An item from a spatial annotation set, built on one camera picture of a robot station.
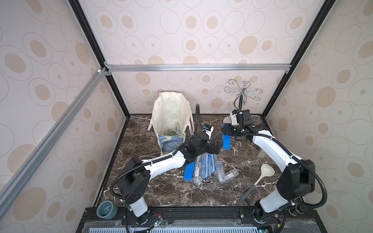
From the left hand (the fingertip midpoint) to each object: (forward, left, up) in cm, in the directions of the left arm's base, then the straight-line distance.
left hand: (221, 142), depth 79 cm
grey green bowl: (-30, +60, -19) cm, 70 cm away
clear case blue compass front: (-6, +7, -16) cm, 19 cm away
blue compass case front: (-9, +18, -19) cm, 27 cm away
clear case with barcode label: (-10, -8, -19) cm, 23 cm away
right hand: (+11, -8, -2) cm, 14 cm away
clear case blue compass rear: (-5, +4, -17) cm, 18 cm away
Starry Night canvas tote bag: (+33, +31, -15) cm, 47 cm away
